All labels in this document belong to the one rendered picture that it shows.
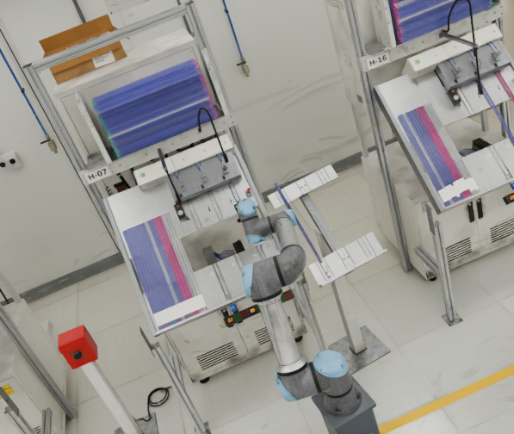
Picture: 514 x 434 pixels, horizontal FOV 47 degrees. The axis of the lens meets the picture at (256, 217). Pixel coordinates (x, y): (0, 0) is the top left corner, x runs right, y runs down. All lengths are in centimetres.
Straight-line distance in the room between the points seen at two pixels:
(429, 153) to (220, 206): 104
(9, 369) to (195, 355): 94
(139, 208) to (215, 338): 84
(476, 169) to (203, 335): 162
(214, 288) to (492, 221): 165
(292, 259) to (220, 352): 131
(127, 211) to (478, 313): 191
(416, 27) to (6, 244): 324
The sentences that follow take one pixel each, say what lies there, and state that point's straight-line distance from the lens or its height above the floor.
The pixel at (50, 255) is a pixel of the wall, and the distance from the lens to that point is 474.
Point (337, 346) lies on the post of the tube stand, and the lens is 332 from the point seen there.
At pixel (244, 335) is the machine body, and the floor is 23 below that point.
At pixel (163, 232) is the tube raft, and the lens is 280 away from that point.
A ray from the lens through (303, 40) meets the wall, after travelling 443.
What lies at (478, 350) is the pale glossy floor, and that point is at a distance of 319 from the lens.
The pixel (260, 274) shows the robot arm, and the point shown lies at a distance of 206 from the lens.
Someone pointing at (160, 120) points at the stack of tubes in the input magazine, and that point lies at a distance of 273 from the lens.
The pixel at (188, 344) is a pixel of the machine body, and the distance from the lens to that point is 320.
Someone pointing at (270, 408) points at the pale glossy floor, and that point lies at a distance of 317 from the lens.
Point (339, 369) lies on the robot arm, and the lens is 218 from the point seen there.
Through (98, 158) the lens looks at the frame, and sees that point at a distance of 288.
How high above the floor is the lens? 236
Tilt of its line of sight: 31 degrees down
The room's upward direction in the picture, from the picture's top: 20 degrees counter-clockwise
